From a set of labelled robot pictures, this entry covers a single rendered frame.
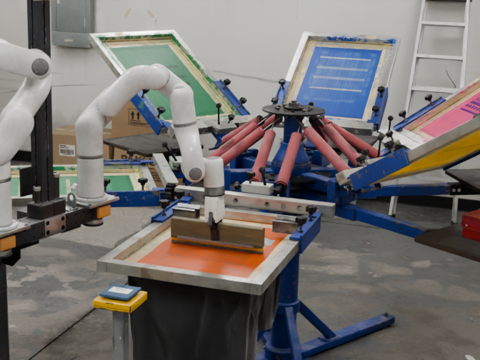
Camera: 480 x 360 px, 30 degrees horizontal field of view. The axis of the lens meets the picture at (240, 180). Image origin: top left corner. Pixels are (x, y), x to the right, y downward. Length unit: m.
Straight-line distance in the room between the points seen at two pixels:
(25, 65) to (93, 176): 0.60
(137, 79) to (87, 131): 0.26
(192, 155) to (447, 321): 2.58
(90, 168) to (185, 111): 0.39
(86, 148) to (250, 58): 4.63
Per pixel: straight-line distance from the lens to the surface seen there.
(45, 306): 5.34
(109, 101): 3.16
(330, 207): 3.61
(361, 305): 5.43
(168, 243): 3.37
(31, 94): 2.87
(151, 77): 3.11
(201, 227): 3.30
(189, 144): 3.14
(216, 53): 7.81
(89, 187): 3.23
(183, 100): 3.14
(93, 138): 3.19
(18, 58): 2.78
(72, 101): 8.44
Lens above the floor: 2.02
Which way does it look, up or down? 14 degrees down
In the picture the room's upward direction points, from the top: 2 degrees clockwise
